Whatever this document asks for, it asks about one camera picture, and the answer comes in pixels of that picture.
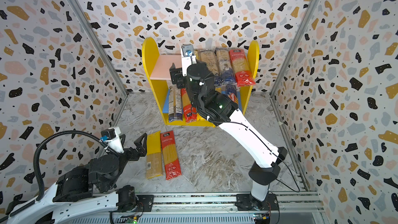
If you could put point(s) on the yellow clear spaghetti bag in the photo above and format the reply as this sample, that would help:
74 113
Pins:
154 156

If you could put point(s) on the blue portrait spaghetti bag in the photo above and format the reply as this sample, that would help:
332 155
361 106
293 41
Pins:
225 67

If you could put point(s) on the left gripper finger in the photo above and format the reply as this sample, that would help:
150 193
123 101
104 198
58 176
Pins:
121 140
141 145

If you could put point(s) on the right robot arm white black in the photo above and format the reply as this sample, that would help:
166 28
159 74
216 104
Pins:
220 110

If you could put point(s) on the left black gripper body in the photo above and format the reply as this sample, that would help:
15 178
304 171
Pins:
130 155

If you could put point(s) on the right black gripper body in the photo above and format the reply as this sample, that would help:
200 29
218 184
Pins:
178 76

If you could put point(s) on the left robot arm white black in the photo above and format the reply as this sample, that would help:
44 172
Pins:
87 189

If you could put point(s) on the yellow Pastatime bag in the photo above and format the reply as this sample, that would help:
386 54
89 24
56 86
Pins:
197 57

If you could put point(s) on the blue Barilla spaghetti box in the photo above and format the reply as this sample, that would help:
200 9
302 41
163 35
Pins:
231 92

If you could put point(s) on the clear label spaghetti bag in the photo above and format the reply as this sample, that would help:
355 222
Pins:
175 105

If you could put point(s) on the metal base rail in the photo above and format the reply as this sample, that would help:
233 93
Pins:
217 208

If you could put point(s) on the blue yellow spaghetti bag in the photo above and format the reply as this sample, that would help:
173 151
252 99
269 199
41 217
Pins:
208 56

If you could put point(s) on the red yellow spaghetti bag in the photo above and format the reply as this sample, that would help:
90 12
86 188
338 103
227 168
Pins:
189 111

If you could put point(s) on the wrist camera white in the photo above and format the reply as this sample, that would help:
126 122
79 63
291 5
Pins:
188 57
111 137

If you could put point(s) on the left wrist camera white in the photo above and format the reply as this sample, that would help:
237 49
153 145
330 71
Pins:
111 137

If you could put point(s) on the yellow shelf pink blue boards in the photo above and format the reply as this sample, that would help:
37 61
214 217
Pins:
157 67

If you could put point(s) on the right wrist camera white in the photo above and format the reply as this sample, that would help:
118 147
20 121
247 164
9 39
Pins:
188 57

